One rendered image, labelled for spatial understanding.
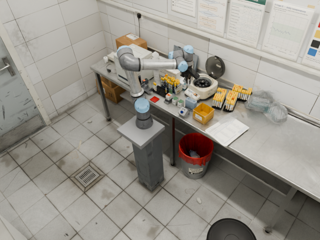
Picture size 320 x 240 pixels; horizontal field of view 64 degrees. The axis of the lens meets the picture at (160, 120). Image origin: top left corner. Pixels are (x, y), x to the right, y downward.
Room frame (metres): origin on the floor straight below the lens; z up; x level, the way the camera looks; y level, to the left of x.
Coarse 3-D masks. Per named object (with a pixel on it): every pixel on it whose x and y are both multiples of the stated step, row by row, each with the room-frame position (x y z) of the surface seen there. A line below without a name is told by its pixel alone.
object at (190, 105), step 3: (186, 99) 1.74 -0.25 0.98; (189, 99) 1.73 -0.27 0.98; (192, 99) 1.73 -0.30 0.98; (186, 102) 1.73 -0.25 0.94; (189, 102) 1.71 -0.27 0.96; (192, 102) 1.69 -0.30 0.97; (195, 102) 1.68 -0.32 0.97; (186, 105) 1.73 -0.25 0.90; (189, 105) 1.71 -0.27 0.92; (192, 105) 1.69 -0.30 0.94; (195, 105) 1.69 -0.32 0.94; (186, 108) 1.71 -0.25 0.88; (189, 108) 1.71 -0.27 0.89; (192, 108) 1.68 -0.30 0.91; (192, 111) 1.67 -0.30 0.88
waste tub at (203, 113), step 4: (200, 104) 1.66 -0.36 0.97; (204, 104) 1.66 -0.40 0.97; (196, 108) 1.62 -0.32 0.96; (200, 108) 1.66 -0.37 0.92; (204, 108) 1.66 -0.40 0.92; (208, 108) 1.63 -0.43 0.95; (212, 108) 1.60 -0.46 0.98; (196, 112) 1.56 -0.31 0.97; (200, 112) 1.65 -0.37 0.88; (204, 112) 1.64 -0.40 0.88; (208, 112) 1.62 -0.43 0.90; (212, 112) 1.57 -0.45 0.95; (196, 116) 1.56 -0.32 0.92; (200, 116) 1.53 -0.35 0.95; (204, 116) 1.50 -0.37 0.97; (208, 116) 1.53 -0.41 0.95; (212, 116) 1.57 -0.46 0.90; (200, 120) 1.53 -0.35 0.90; (204, 120) 1.50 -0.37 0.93; (208, 120) 1.54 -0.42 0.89; (204, 124) 1.50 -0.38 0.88
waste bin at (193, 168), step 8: (184, 136) 1.76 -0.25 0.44; (192, 136) 1.79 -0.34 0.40; (200, 136) 1.77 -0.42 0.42; (184, 144) 1.71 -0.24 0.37; (192, 144) 1.76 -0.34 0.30; (200, 144) 1.74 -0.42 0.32; (208, 144) 1.68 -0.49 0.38; (184, 152) 1.59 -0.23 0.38; (200, 152) 1.72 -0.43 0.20; (208, 152) 1.60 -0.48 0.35; (184, 160) 1.53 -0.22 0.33; (192, 160) 1.48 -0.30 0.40; (200, 160) 1.46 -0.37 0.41; (208, 160) 1.52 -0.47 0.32; (184, 168) 1.56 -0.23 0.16; (192, 168) 1.49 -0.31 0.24; (200, 168) 1.49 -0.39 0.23; (192, 176) 1.50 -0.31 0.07; (200, 176) 1.51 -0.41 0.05
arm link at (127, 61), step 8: (128, 56) 1.55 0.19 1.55; (120, 64) 1.54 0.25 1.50; (128, 64) 1.51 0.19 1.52; (136, 64) 1.50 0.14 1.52; (144, 64) 1.52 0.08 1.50; (152, 64) 1.53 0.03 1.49; (160, 64) 1.54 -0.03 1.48; (168, 64) 1.56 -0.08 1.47; (176, 64) 1.57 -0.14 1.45; (184, 64) 1.56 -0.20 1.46
